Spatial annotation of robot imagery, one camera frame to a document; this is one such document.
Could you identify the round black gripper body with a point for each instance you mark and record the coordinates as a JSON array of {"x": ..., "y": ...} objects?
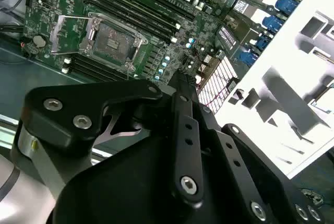
[{"x": 117, "y": 195}]

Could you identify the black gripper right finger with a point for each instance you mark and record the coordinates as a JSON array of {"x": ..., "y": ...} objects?
[{"x": 235, "y": 161}]

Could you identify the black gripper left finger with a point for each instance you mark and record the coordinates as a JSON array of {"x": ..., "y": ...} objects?
[{"x": 78, "y": 98}]

